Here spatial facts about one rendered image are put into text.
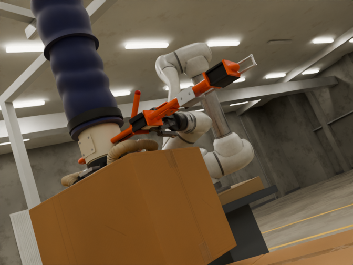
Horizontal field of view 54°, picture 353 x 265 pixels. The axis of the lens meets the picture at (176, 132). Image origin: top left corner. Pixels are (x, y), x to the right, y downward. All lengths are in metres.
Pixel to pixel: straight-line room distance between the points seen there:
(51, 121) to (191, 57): 7.94
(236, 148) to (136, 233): 1.02
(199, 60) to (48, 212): 1.10
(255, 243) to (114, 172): 1.07
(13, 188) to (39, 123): 4.16
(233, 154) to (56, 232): 1.03
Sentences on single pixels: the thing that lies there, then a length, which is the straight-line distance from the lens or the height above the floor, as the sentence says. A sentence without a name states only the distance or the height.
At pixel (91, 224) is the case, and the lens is 1.24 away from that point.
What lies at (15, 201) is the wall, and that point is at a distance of 13.14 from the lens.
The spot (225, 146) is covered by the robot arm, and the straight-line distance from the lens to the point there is 1.96.
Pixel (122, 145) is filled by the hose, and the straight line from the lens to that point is 1.24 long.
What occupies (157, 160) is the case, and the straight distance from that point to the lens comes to 1.15.
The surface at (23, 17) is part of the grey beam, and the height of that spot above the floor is 3.22.
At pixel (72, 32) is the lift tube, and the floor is 1.60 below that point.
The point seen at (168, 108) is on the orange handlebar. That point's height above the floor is 1.11.
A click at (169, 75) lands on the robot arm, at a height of 1.46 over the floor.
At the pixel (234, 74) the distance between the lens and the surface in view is 1.08.
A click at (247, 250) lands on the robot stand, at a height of 0.50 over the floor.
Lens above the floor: 0.76
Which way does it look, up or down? 13 degrees up
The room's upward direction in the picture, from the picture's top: 22 degrees counter-clockwise
